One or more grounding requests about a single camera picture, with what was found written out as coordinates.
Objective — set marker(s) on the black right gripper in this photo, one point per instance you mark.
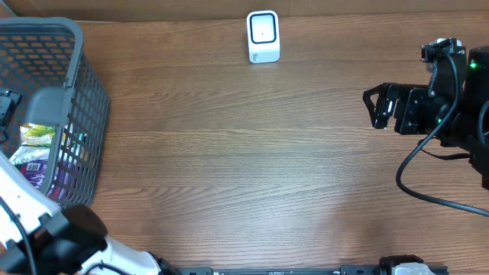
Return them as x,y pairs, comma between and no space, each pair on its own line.
408,98

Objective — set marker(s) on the green tea drink carton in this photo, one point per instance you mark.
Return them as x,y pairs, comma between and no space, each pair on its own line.
36,135

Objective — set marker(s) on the purple pad package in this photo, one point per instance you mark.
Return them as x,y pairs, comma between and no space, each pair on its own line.
35,172

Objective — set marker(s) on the white tube gold cap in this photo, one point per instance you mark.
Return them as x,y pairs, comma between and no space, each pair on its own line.
26,154

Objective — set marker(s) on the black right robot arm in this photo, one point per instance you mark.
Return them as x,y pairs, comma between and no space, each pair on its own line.
453,99

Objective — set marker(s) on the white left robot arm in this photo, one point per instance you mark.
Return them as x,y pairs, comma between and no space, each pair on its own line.
41,237

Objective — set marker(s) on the white barcode scanner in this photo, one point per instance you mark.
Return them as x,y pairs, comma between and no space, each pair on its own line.
263,35

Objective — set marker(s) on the grey plastic shopping basket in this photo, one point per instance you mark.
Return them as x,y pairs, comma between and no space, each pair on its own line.
44,69

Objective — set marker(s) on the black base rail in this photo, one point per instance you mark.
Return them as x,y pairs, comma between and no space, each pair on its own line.
407,264

